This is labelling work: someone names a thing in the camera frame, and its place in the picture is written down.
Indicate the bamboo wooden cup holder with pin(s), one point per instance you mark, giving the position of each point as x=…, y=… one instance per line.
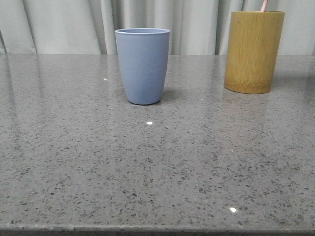
x=253, y=44

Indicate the blue plastic cup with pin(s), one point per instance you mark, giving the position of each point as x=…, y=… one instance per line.
x=143, y=59

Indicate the pink chopstick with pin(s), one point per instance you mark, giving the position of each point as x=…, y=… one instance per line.
x=264, y=5

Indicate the grey-white curtain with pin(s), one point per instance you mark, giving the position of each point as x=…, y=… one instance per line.
x=198, y=27

